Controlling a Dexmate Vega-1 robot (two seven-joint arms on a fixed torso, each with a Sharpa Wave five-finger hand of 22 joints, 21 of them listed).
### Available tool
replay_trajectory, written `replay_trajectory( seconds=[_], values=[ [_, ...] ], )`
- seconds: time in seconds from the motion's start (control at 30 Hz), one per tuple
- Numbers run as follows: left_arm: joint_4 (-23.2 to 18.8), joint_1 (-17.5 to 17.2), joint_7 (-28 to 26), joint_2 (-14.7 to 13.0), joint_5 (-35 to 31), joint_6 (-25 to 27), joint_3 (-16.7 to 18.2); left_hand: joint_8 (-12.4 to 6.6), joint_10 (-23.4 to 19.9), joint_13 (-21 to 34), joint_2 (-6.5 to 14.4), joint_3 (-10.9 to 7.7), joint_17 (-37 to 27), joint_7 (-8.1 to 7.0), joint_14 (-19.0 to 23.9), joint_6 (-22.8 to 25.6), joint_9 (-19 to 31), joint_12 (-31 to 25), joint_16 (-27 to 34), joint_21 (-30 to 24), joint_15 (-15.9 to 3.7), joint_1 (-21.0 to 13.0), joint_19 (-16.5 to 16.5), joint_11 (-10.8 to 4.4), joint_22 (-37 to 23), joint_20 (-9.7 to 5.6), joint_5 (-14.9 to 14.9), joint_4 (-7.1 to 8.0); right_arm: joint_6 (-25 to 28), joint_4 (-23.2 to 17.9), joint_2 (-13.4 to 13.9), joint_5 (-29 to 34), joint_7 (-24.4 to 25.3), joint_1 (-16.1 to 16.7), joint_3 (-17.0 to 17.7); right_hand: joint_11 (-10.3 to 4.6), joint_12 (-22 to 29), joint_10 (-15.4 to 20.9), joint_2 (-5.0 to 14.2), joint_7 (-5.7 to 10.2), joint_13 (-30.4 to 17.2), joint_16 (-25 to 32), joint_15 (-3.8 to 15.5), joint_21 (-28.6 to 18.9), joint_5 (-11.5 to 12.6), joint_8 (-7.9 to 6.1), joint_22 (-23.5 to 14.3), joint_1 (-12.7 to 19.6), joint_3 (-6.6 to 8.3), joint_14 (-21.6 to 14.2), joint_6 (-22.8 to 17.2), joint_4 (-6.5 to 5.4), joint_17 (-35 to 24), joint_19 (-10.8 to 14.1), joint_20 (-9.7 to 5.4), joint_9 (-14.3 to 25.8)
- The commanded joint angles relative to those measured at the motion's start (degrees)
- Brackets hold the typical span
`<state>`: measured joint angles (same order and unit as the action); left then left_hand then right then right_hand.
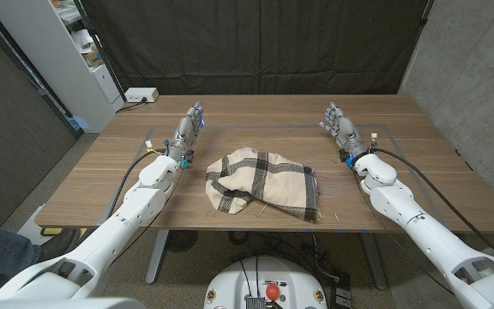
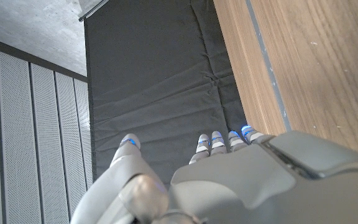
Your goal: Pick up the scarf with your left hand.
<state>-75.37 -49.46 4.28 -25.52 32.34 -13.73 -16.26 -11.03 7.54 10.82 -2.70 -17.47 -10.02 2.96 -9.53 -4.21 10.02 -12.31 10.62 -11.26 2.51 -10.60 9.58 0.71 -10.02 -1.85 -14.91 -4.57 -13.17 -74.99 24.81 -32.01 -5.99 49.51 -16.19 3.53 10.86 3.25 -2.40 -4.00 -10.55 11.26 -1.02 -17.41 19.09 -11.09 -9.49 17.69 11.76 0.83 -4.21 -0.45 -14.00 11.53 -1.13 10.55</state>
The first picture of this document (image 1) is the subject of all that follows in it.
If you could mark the grey five-finger right hand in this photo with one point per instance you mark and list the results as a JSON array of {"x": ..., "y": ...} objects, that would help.
[{"x": 345, "y": 131}]

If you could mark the grey five-finger left hand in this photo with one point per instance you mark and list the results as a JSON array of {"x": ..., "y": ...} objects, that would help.
[{"x": 184, "y": 133}]

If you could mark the cream plaid scarf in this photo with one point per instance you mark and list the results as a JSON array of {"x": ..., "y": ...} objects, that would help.
[{"x": 268, "y": 180}]

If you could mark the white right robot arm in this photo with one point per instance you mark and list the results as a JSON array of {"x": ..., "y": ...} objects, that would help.
[{"x": 427, "y": 232}]

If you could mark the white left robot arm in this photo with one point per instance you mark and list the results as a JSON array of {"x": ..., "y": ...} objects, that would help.
[{"x": 114, "y": 223}]

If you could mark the white power strip box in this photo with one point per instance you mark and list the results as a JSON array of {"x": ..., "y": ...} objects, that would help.
[{"x": 140, "y": 94}]

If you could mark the black round grille disc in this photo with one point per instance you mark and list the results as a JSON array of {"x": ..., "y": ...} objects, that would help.
[{"x": 182, "y": 240}]

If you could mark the black backdrop stand pole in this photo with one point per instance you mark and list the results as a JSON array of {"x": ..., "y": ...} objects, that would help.
[{"x": 101, "y": 56}]

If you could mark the black backdrop curtain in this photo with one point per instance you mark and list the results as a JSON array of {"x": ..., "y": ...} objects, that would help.
[{"x": 255, "y": 43}]

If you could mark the cardboard box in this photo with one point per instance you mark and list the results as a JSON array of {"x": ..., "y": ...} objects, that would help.
[{"x": 92, "y": 58}]

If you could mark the grey table leg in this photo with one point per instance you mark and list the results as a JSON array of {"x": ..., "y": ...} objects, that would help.
[
  {"x": 375, "y": 262},
  {"x": 157, "y": 257}
]

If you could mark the white shelf cabinet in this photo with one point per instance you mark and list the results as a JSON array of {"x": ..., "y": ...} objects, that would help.
[{"x": 54, "y": 56}]

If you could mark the white robot torso base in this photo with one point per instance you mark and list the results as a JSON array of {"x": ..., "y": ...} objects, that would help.
[{"x": 234, "y": 283}]

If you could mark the black floor power strip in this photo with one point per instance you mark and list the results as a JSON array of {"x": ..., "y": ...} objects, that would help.
[{"x": 342, "y": 296}]

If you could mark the person's black shoe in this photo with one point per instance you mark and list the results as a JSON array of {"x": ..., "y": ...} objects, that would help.
[{"x": 60, "y": 242}]

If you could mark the red emergency stop button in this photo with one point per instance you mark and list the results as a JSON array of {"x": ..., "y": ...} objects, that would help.
[{"x": 272, "y": 292}]

